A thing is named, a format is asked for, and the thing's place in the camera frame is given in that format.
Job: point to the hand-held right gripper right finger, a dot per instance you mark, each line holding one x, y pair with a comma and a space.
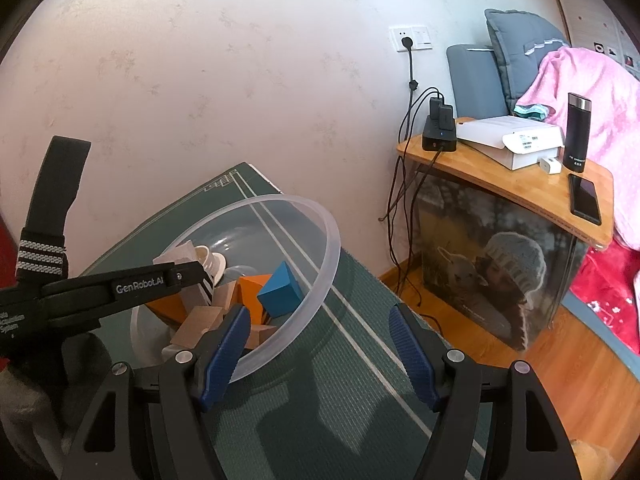
412, 355

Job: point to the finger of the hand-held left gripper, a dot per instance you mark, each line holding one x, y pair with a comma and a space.
185, 277

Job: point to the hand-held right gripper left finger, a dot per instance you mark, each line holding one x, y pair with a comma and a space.
227, 355

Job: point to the white round cup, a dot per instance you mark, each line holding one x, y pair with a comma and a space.
212, 260

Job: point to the brown wooden block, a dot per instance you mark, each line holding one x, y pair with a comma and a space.
227, 295
260, 337
197, 327

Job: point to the orange black-striped block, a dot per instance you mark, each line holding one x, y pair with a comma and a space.
250, 295
165, 310

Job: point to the blue block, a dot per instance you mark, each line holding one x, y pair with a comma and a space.
280, 292

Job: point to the clear plastic bowl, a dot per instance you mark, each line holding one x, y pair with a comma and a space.
320, 280

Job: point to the person's left hand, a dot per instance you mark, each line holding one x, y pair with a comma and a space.
35, 400

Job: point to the green table mat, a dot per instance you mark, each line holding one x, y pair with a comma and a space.
350, 360

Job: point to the red quilted bedspread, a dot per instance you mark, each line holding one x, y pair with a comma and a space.
5, 240

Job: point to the printed photo panel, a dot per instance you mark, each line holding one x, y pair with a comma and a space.
495, 270

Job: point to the wooden side table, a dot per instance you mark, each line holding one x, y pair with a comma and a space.
480, 180

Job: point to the red printed blanket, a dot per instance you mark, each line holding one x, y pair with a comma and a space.
612, 290

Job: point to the black charging dock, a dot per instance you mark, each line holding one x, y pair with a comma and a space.
440, 132

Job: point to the black smartphone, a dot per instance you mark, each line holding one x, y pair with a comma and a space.
585, 200

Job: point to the small white charger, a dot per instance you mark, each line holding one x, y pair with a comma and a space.
550, 166

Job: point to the flat white box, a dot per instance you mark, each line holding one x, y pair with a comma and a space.
487, 132

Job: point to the white labelled box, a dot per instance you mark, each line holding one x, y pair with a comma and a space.
532, 147

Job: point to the teal cloth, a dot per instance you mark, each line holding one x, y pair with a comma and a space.
535, 111

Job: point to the black thermos bottle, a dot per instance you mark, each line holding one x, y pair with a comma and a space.
577, 130

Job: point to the large grey-blue cushion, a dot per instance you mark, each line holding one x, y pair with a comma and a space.
520, 40

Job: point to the pink blanket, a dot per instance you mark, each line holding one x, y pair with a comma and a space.
600, 75

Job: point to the white wall socket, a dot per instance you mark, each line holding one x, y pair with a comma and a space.
411, 38

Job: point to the wall chart poster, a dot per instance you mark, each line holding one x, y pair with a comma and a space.
595, 20

